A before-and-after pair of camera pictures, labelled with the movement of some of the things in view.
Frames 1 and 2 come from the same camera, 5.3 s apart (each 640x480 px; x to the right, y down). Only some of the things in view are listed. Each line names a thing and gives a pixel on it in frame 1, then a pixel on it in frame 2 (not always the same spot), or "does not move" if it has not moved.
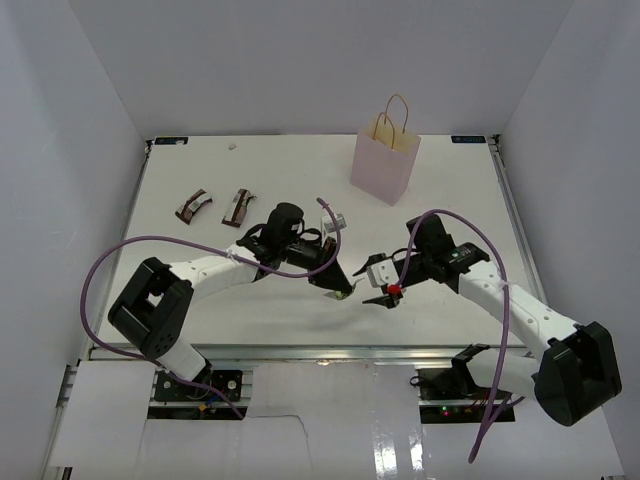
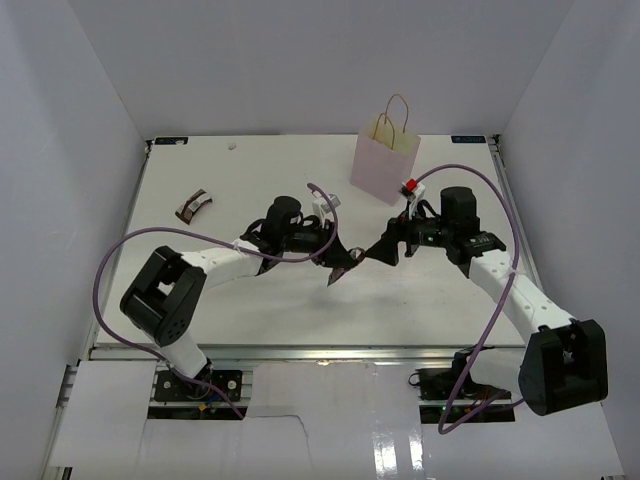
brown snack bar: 185,211 does not move
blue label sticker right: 468,139 does not move
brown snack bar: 238,209 to 357,254
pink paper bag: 384,156 does not move
